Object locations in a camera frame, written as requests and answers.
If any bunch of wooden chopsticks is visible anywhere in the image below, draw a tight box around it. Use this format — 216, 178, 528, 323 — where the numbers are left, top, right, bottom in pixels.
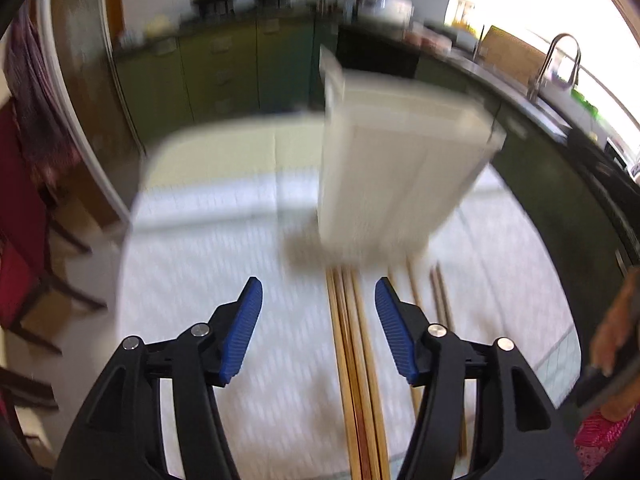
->
325, 255, 468, 480

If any black built-in appliance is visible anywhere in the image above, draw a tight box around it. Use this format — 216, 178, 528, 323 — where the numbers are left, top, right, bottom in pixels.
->
336, 25, 421, 78

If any white plastic utensil holder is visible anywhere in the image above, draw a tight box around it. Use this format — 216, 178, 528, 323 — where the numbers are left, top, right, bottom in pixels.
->
318, 44, 507, 266

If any white rice cooker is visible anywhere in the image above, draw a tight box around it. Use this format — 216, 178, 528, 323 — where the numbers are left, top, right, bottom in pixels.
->
360, 0, 416, 26

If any purple checked apron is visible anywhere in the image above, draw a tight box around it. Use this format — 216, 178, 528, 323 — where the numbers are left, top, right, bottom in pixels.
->
5, 10, 83, 186

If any patterned white green tablecloth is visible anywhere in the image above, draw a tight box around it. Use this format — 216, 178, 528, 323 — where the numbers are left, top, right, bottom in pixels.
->
117, 112, 583, 480

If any glass sliding door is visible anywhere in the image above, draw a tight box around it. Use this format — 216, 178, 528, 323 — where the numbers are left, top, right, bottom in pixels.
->
37, 0, 146, 226

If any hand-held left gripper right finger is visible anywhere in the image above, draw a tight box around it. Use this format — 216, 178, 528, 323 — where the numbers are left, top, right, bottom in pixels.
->
374, 276, 586, 480

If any person's right hand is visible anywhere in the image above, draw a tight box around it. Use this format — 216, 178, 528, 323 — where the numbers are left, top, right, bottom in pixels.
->
590, 267, 640, 378

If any wooden cutting board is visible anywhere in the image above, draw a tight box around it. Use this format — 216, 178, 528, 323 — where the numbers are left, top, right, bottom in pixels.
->
480, 25, 548, 86

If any red upholstered wooden chair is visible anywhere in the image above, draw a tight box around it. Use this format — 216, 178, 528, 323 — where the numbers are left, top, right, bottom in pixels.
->
0, 365, 58, 461
0, 100, 108, 356

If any person's pink patterned garment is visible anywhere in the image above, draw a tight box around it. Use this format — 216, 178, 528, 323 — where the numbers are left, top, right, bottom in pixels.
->
575, 405, 632, 466

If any stainless steel double sink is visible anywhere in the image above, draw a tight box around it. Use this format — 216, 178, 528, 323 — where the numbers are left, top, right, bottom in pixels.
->
525, 95, 573, 133

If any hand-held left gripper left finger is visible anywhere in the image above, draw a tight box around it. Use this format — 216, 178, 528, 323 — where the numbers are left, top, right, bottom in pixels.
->
52, 276, 264, 480

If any pink cloth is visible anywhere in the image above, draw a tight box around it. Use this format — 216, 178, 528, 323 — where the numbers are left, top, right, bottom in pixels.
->
405, 27, 453, 53

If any tall steel kitchen faucet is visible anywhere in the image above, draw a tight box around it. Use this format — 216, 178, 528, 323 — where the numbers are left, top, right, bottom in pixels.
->
525, 34, 583, 103

